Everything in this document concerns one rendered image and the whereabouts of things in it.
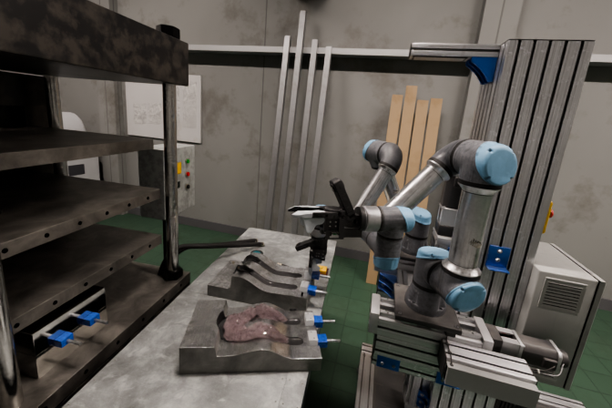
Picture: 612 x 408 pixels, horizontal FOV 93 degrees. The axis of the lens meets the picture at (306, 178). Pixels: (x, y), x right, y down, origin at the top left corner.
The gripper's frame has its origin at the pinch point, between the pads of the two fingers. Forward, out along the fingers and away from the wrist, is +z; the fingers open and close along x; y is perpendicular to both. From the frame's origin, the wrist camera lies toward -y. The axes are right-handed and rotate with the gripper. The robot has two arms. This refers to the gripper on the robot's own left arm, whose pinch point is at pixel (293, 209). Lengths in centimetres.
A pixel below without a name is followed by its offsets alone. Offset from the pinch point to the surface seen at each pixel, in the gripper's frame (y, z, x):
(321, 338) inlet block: 56, -17, 26
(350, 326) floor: 128, -76, 142
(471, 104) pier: -74, -200, 178
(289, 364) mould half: 61, -4, 19
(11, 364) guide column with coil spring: 50, 78, 15
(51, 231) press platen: 15, 76, 29
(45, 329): 48, 77, 28
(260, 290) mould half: 50, 5, 55
